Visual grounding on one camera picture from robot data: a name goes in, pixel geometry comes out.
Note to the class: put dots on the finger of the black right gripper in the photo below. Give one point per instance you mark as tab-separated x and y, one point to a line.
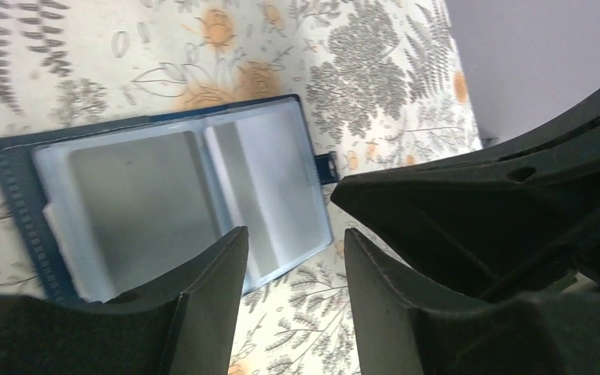
517	216

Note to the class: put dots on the navy blue card holder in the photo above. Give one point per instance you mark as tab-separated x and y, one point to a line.
107	207

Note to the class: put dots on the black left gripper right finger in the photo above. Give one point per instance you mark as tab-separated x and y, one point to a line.
405	323

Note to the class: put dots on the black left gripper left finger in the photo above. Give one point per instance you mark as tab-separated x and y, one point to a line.
180	323

